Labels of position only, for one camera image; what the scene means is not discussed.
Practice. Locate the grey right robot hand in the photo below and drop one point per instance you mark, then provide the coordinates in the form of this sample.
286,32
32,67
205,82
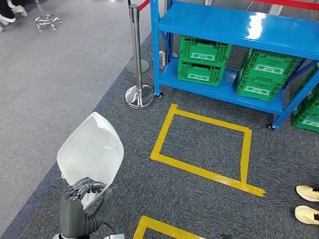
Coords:
226,237

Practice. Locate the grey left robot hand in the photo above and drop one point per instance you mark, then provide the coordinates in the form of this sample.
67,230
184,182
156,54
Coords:
72,214

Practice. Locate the white plastic shell part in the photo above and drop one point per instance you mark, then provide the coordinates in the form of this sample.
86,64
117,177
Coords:
92,148

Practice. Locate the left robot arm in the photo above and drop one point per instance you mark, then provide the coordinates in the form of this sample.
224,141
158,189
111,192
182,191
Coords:
93,222

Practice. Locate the blue metal shelf rack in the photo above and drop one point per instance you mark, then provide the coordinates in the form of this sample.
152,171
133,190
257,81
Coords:
224,23

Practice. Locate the yellow floor tape rectangle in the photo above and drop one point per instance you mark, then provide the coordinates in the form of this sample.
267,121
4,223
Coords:
199,171

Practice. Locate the chrome chair base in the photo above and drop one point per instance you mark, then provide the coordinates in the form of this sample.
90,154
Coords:
46,19

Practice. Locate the person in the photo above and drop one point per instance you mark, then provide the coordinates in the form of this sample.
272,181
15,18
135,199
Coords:
21,11

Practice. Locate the red barrier belt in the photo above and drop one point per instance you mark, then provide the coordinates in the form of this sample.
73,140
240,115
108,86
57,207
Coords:
286,4
143,5

